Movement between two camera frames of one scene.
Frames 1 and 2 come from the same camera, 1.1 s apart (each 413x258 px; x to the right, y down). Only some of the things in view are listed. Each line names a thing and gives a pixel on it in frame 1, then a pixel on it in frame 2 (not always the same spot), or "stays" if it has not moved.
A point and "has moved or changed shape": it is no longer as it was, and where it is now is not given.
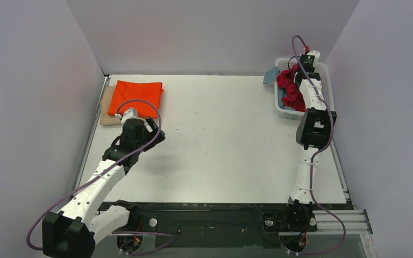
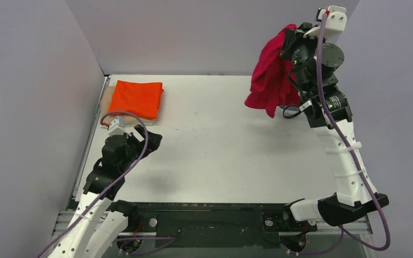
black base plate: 192,226 stays
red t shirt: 286,79 has moved or changed shape
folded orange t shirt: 125,90 stays
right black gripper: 306,75 to 291,41
